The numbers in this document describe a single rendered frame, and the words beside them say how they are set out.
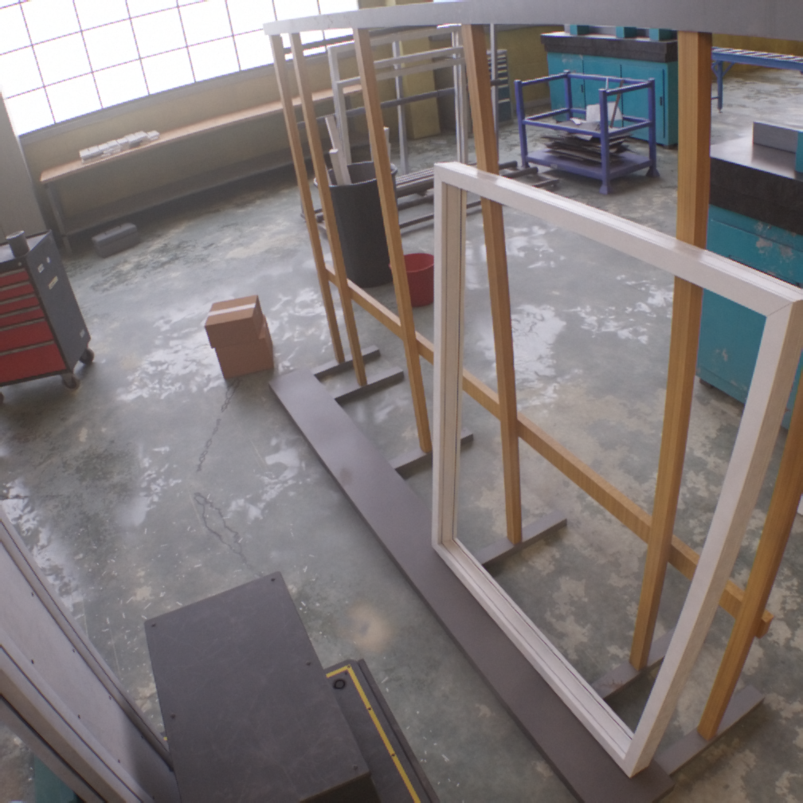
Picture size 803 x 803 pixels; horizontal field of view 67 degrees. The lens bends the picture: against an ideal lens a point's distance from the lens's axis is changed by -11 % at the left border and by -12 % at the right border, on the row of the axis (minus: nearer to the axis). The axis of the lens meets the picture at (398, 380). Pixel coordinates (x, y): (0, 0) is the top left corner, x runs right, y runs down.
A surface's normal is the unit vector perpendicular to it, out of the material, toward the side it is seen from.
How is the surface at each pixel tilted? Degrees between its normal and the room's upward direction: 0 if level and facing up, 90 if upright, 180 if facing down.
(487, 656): 0
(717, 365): 90
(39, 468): 0
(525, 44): 90
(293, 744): 0
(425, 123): 90
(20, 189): 90
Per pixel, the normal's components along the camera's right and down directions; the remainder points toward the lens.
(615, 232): -0.89, 0.23
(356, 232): -0.08, 0.60
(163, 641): -0.14, -0.83
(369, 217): 0.20, 0.56
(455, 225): 0.46, 0.42
